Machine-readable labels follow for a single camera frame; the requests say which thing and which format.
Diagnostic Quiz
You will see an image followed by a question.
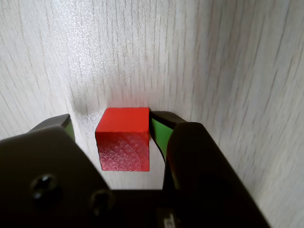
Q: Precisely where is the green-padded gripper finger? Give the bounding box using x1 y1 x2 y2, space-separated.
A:
150 111 272 228

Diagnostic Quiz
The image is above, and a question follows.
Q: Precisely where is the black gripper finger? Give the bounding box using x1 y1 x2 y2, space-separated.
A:
0 114 113 228

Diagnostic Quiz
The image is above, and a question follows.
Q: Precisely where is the red cube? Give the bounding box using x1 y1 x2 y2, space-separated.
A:
95 107 152 172

